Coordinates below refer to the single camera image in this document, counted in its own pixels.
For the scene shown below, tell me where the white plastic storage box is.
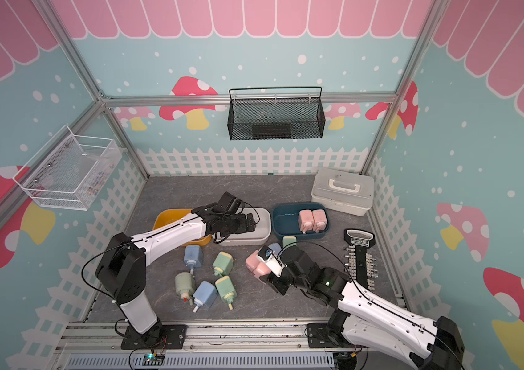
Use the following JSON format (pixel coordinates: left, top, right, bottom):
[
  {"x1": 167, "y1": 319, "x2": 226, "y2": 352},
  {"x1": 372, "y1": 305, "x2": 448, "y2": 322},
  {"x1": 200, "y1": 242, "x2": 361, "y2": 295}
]
[{"x1": 221, "y1": 208, "x2": 272, "y2": 247}]

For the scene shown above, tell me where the pink pencil sharpener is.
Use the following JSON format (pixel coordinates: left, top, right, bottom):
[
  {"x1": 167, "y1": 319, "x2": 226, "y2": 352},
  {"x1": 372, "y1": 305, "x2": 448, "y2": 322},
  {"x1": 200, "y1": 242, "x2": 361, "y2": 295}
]
[
  {"x1": 298, "y1": 209, "x2": 315, "y2": 234},
  {"x1": 253, "y1": 262, "x2": 272, "y2": 281},
  {"x1": 312, "y1": 209, "x2": 328, "y2": 234},
  {"x1": 245, "y1": 250, "x2": 261, "y2": 273}
]

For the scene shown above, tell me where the yellow plastic storage box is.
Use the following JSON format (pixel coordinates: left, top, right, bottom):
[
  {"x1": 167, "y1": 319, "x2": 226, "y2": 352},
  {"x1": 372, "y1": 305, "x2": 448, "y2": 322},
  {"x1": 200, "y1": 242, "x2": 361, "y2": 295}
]
[{"x1": 152, "y1": 208, "x2": 212, "y2": 247}]

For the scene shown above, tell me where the dark teal storage box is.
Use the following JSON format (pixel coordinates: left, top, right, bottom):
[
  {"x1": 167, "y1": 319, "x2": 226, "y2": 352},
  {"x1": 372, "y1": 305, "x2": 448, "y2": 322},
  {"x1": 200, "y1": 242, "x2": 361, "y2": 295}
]
[{"x1": 272, "y1": 202, "x2": 331, "y2": 241}]

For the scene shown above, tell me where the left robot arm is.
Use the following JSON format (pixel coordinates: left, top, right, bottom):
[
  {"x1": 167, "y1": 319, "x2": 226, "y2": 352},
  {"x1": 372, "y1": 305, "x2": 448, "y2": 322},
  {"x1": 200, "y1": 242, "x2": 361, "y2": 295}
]
[{"x1": 95, "y1": 192, "x2": 260, "y2": 335}]

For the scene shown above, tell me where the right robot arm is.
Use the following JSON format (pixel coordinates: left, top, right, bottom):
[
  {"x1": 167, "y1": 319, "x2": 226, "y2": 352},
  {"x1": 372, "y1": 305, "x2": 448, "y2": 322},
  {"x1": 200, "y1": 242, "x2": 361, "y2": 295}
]
[{"x1": 257, "y1": 246, "x2": 465, "y2": 369}]

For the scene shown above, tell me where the blue pencil sharpener left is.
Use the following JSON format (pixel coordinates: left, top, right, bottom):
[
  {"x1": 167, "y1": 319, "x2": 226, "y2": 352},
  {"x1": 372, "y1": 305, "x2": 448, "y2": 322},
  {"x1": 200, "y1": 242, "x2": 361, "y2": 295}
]
[{"x1": 183, "y1": 245, "x2": 203, "y2": 274}]

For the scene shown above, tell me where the blue pencil sharpener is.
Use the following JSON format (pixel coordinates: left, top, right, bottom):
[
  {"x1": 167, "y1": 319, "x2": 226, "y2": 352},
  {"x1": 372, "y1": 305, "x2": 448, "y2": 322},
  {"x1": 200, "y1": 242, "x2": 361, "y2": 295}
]
[
  {"x1": 193, "y1": 282, "x2": 218, "y2": 313},
  {"x1": 183, "y1": 245, "x2": 203, "y2": 274},
  {"x1": 268, "y1": 243, "x2": 282, "y2": 257}
]

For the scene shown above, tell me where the green pencil sharpener middle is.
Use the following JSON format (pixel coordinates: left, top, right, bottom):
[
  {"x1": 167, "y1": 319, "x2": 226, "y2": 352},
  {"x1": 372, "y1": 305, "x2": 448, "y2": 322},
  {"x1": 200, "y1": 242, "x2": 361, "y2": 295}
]
[{"x1": 213, "y1": 251, "x2": 234, "y2": 278}]

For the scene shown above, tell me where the green pencil sharpener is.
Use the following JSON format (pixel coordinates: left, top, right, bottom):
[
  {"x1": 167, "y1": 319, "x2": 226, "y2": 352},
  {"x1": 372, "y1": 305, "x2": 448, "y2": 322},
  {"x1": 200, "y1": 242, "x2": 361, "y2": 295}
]
[
  {"x1": 213, "y1": 251, "x2": 234, "y2": 278},
  {"x1": 282, "y1": 236, "x2": 297, "y2": 249},
  {"x1": 215, "y1": 276, "x2": 237, "y2": 310}
]

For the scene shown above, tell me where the green pencil sharpener upper right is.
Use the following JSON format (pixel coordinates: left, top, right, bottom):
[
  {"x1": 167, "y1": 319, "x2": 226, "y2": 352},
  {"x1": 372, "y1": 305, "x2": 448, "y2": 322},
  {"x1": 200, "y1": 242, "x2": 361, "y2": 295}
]
[{"x1": 282, "y1": 236, "x2": 297, "y2": 249}]

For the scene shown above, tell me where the blue pencil sharpener centre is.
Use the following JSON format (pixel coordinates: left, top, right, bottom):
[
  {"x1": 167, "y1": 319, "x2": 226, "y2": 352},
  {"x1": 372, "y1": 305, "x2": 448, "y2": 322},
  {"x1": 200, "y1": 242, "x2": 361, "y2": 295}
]
[{"x1": 268, "y1": 243, "x2": 282, "y2": 257}]

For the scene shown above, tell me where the green pencil sharpener lower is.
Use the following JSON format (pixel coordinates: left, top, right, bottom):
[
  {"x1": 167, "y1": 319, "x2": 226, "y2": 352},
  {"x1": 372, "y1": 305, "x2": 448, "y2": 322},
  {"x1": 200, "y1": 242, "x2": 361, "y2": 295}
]
[{"x1": 215, "y1": 276, "x2": 237, "y2": 310}]

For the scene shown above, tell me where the blue pencil sharpener lower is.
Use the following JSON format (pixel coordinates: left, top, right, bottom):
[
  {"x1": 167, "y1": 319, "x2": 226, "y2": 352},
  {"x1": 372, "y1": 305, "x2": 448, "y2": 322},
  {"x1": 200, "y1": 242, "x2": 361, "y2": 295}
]
[{"x1": 193, "y1": 282, "x2": 218, "y2": 313}]

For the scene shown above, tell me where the rack of metal bits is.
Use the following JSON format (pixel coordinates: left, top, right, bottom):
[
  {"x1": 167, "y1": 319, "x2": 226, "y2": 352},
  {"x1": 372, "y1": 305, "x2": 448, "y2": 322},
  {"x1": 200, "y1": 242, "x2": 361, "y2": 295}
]
[{"x1": 343, "y1": 228, "x2": 378, "y2": 291}]

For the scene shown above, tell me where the pale green round sharpener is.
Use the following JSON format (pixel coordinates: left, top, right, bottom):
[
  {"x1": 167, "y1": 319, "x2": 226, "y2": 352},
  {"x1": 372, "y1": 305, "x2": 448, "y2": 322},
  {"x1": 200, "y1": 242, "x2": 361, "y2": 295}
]
[{"x1": 175, "y1": 272, "x2": 196, "y2": 305}]

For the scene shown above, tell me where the translucent plastic lidded case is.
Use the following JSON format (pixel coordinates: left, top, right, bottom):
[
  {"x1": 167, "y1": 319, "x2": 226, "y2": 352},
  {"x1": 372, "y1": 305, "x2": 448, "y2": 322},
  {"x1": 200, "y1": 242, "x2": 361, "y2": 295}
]
[{"x1": 311, "y1": 167, "x2": 374, "y2": 217}]

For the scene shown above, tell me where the small green circuit board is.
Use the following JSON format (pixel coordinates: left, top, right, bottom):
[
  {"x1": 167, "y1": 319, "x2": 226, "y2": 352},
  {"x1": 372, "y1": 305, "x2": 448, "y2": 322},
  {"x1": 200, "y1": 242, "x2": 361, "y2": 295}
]
[{"x1": 142, "y1": 353, "x2": 165, "y2": 367}]

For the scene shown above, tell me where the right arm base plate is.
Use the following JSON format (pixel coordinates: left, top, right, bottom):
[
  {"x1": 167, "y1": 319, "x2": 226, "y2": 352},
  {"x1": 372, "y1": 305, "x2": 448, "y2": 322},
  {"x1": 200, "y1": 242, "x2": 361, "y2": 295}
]
[{"x1": 304, "y1": 323, "x2": 337, "y2": 348}]

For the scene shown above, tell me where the black wire mesh basket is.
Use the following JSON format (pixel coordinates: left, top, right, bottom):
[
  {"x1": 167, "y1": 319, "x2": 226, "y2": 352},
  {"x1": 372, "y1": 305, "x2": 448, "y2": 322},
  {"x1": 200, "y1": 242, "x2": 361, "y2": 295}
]
[{"x1": 227, "y1": 86, "x2": 326, "y2": 140}]

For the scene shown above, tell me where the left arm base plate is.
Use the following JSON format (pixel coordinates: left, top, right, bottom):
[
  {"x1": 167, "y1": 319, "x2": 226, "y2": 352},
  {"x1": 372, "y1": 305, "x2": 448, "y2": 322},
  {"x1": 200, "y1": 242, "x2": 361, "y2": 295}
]
[{"x1": 121, "y1": 323, "x2": 187, "y2": 350}]

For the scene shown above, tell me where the white wire mesh basket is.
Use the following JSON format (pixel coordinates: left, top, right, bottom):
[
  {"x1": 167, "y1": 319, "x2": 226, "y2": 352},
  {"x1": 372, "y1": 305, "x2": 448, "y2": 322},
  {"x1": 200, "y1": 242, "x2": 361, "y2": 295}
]
[{"x1": 12, "y1": 126, "x2": 123, "y2": 211}]

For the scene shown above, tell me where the grey slotted cable duct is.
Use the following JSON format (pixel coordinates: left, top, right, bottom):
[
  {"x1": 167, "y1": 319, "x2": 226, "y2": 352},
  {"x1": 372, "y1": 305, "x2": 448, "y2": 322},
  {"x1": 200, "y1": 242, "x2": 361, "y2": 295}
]
[{"x1": 62, "y1": 351, "x2": 335, "y2": 369}]

